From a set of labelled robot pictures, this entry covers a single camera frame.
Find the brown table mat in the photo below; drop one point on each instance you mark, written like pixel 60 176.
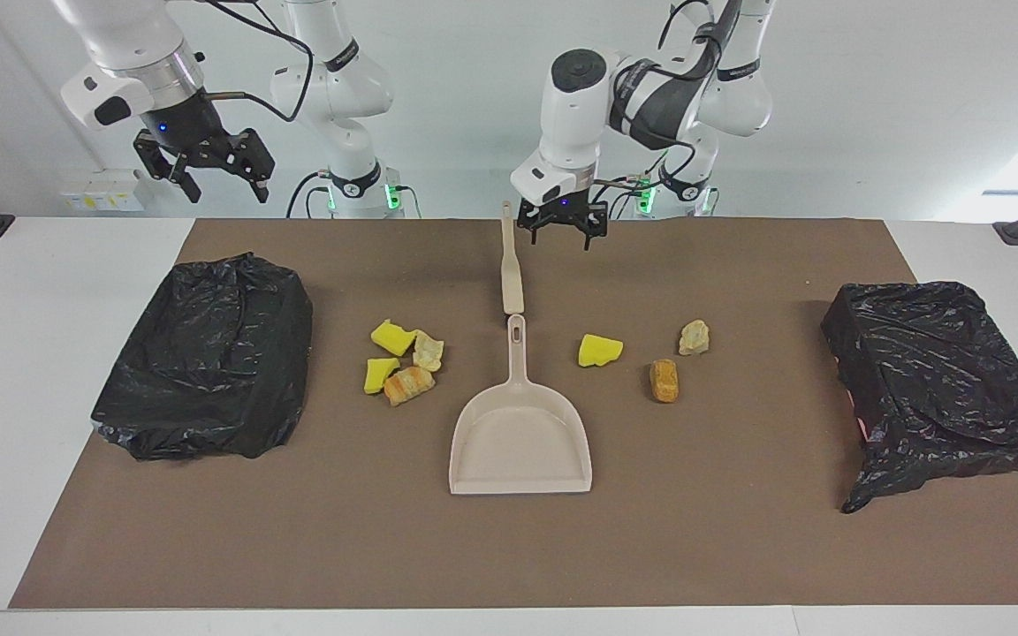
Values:
pixel 509 548

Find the black bag-lined bin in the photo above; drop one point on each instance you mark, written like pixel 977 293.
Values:
pixel 208 371
pixel 942 380

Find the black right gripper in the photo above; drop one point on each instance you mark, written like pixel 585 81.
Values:
pixel 182 124

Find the beige hand brush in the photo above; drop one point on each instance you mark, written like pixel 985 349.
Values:
pixel 512 283

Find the brown oval bread roll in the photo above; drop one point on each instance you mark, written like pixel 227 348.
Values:
pixel 664 382

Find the small yellow sponge piece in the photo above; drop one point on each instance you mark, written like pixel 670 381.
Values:
pixel 380 375

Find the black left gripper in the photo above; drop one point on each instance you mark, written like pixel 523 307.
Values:
pixel 562 214

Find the beige plastic dustpan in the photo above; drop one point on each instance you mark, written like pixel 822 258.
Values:
pixel 520 446

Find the yellow sponge with green back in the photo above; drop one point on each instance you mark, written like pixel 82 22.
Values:
pixel 599 352

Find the large yellow sponge piece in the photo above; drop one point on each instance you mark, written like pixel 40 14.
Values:
pixel 392 337

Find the striped toy croissant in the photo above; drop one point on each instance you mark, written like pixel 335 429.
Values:
pixel 409 386

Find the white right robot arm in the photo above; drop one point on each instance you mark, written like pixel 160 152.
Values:
pixel 332 88

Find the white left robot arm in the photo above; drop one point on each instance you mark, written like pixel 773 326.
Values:
pixel 571 115

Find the white labelled wall box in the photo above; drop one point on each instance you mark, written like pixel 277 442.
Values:
pixel 107 190

